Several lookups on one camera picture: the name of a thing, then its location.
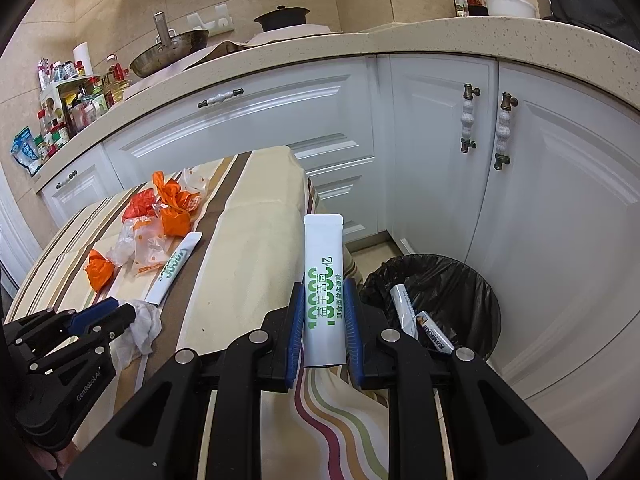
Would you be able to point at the white lower cabinet drawers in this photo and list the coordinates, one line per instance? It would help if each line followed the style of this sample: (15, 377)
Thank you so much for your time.
(345, 195)

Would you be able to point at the red seasoning packet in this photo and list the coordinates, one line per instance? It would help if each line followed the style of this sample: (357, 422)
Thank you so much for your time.
(477, 1)

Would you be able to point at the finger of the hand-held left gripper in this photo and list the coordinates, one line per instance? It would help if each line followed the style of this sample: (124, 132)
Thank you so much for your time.
(117, 320)
(95, 312)

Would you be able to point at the paper towel roll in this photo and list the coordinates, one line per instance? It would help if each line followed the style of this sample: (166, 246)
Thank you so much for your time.
(84, 60)

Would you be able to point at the small white cabinet door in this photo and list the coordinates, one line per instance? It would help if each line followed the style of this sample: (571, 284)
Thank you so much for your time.
(75, 200)

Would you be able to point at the silver stick sachet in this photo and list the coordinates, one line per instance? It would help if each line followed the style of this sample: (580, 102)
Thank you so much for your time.
(402, 305)

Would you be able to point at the white cabinet drawer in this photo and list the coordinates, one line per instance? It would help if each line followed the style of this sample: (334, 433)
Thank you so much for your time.
(280, 120)

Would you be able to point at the striped tablecloth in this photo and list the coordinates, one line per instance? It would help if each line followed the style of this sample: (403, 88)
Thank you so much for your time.
(240, 240)

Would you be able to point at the white sachet with green print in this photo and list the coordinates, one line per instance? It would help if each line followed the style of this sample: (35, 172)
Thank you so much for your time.
(172, 270)
(324, 260)

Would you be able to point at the crumpled orange wrapper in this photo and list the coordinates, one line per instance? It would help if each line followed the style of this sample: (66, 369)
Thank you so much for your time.
(100, 270)
(175, 221)
(167, 185)
(142, 203)

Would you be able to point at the round bin with black bag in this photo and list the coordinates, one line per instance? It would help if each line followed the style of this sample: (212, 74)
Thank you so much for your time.
(450, 285)

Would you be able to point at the steel wok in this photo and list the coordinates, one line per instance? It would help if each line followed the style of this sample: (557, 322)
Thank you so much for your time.
(165, 55)

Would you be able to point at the black cooking pot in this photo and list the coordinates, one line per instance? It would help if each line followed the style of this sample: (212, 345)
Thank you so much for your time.
(281, 17)

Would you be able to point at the white wall socket strip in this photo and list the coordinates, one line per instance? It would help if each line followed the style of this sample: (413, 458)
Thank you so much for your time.
(212, 19)

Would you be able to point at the pale stove cover cloth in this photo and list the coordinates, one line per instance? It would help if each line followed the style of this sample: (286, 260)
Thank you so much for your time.
(280, 36)

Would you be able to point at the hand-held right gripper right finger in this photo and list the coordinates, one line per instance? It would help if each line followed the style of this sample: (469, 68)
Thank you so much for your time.
(352, 335)

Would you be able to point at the clear crumpled wrapper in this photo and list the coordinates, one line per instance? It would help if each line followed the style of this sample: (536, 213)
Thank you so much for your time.
(122, 247)

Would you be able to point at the white plastic bowl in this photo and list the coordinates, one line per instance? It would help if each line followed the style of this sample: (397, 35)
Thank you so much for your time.
(510, 5)

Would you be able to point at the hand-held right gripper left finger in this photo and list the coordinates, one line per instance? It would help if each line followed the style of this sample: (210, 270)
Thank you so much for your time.
(295, 340)

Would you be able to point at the white orange dotted wrapper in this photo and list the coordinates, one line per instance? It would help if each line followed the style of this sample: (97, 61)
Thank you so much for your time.
(192, 180)
(150, 247)

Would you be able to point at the blue and white snack bag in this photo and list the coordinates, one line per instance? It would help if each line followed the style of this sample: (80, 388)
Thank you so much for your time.
(26, 152)

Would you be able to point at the cluster of condiment bottles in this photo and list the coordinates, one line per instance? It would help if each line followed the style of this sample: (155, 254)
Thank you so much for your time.
(80, 105)

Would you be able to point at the white tissue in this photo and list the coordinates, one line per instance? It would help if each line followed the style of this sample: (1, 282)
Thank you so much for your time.
(145, 322)

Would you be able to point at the white sachet with blue print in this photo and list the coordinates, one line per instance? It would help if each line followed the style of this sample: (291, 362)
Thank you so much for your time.
(432, 330)

